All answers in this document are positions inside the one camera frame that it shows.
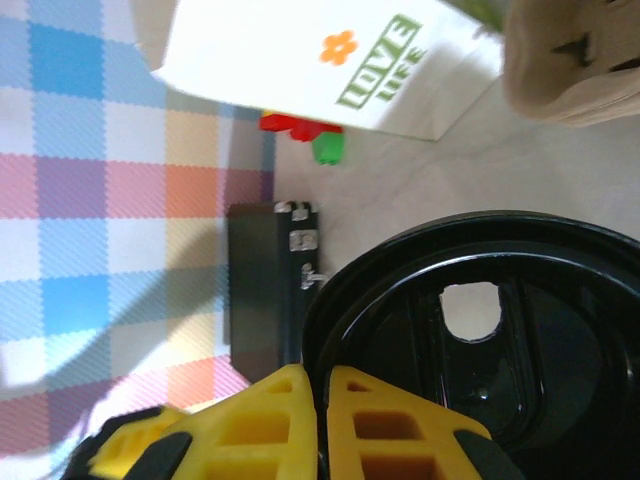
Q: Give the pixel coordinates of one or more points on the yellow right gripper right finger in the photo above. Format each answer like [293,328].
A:
[450,425]

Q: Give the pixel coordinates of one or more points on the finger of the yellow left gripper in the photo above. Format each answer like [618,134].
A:
[145,425]

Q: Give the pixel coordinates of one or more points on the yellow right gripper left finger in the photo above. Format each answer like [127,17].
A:
[215,415]

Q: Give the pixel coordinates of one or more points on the black plastic cup lid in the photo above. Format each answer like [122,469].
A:
[575,325]

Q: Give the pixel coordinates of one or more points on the white LOVE LIFE paper bag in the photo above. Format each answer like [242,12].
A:
[280,60]

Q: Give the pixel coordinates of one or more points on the black hard case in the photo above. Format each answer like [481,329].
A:
[255,300]

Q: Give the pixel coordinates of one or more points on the green toy block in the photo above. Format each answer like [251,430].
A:
[328,149]

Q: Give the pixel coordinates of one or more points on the large red toy block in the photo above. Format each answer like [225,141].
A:
[307,132]

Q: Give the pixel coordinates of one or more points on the small red toy block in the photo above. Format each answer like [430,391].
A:
[275,123]

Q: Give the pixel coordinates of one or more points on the yellow toy block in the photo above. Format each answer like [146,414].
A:
[269,112]

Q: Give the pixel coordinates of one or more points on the brown pulp cup carrier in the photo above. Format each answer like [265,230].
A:
[560,85]

